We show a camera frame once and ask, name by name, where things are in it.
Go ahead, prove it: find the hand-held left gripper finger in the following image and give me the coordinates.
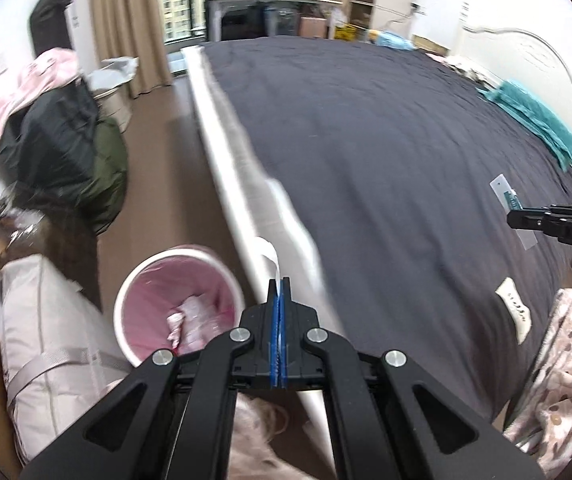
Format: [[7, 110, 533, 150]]
[[278, 277, 547, 480], [18, 277, 281, 480]]

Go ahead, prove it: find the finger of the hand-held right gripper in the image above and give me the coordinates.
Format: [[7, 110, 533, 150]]
[[507, 208, 549, 232]]

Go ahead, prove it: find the clear plastic packet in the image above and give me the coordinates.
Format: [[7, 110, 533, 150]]
[[489, 174, 539, 251]]

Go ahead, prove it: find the white paper strip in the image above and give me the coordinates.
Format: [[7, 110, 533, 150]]
[[254, 236, 283, 293]]

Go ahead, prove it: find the pink trash bin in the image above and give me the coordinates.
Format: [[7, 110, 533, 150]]
[[114, 244, 246, 366]]

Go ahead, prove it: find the person's fleece pajama leg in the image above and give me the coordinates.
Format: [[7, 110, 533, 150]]
[[228, 395, 339, 480]]

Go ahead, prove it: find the white label card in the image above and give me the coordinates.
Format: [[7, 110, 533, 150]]
[[495, 276, 533, 345]]

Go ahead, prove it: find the teal folded cloth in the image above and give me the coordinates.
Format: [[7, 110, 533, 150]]
[[477, 78, 572, 171]]

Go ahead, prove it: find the dark grey bed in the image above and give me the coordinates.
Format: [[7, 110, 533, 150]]
[[181, 36, 572, 461]]

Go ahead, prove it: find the pile of light clothes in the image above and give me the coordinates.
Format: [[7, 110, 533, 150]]
[[426, 52, 497, 83]]

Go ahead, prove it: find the white headboard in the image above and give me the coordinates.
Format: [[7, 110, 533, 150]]
[[458, 22, 572, 126]]

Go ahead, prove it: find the flat cardboard box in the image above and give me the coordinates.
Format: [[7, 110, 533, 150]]
[[412, 35, 449, 56]]

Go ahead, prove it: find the light blue plastic pack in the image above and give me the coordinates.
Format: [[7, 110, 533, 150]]
[[368, 30, 414, 51]]

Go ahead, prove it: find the white quilted bag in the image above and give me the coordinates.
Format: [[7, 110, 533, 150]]
[[1, 252, 137, 466]]

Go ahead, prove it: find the beige drawer cabinet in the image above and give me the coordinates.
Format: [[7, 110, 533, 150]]
[[352, 0, 417, 36]]

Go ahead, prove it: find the clear bag with brown fur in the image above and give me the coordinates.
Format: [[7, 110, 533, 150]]
[[0, 182, 99, 311]]

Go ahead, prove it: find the white laundry basket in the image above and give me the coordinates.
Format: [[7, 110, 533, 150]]
[[87, 56, 139, 131]]

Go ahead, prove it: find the pile of clothes and bags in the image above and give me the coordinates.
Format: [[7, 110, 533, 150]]
[[0, 77, 129, 233]]

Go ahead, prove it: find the blue plastic bag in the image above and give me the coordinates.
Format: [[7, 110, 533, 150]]
[[266, 7, 299, 37]]

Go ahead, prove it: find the window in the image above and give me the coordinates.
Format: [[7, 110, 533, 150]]
[[151, 0, 317, 43]]

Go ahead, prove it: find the wide beige curtain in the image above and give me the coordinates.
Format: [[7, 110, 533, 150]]
[[88, 0, 174, 98]]

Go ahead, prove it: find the pink cloth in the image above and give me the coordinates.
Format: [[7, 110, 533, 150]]
[[0, 47, 82, 151]]

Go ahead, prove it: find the black hanging bag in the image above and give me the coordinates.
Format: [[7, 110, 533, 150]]
[[28, 0, 78, 57]]

